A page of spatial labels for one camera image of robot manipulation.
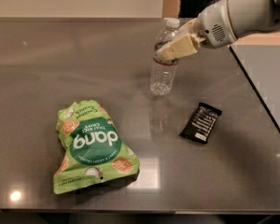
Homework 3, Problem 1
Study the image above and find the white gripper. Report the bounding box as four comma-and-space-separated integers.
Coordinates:
156, 0, 237, 61

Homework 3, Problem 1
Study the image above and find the clear plastic water bottle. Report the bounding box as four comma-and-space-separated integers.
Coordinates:
150, 18, 180, 96

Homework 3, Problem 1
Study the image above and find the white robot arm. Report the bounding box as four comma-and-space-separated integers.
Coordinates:
156, 0, 280, 61

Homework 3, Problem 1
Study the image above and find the green rice chip bag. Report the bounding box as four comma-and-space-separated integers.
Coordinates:
53, 100, 140, 194

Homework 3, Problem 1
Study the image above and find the grey side table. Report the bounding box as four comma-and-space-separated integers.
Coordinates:
230, 45, 280, 133

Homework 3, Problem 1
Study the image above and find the black snack bar wrapper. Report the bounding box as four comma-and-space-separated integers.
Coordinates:
179, 103, 222, 144

